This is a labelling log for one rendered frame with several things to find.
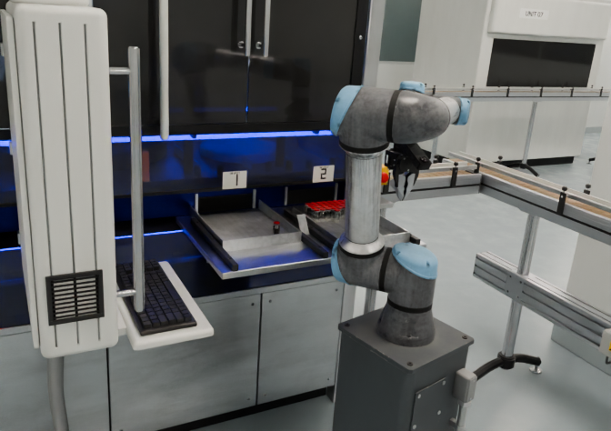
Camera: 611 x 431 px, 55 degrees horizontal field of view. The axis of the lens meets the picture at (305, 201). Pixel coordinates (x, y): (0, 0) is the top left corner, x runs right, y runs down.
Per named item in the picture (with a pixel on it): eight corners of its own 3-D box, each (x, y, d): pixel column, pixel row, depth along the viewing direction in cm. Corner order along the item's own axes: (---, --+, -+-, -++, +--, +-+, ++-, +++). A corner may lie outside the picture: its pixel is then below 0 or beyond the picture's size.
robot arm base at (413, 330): (446, 335, 154) (452, 301, 151) (408, 353, 144) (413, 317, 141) (403, 312, 165) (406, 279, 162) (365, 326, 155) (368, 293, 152)
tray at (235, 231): (189, 215, 203) (189, 205, 202) (259, 208, 214) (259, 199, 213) (222, 252, 174) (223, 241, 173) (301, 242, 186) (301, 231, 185)
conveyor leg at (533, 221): (490, 364, 274) (519, 207, 250) (504, 359, 278) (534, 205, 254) (504, 374, 266) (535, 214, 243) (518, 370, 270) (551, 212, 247)
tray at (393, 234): (292, 215, 209) (293, 206, 208) (355, 209, 220) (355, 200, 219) (340, 252, 180) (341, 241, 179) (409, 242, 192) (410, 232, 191)
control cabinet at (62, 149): (21, 273, 170) (-6, -16, 146) (91, 264, 179) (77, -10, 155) (31, 365, 128) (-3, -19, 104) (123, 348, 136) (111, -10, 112)
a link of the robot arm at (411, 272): (429, 313, 144) (436, 262, 140) (375, 300, 149) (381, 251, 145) (437, 293, 155) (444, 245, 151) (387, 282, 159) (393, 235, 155)
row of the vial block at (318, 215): (311, 221, 204) (312, 208, 203) (355, 216, 212) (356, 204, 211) (315, 223, 203) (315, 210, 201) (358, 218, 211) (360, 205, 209)
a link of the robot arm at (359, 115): (383, 302, 150) (393, 101, 122) (327, 289, 155) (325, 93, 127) (395, 275, 159) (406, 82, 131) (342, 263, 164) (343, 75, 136)
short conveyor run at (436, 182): (351, 207, 235) (355, 169, 230) (332, 196, 248) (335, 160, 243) (481, 195, 265) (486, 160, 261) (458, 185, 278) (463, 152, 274)
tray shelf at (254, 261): (175, 222, 201) (175, 216, 200) (350, 205, 232) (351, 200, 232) (222, 279, 161) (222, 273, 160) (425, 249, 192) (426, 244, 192)
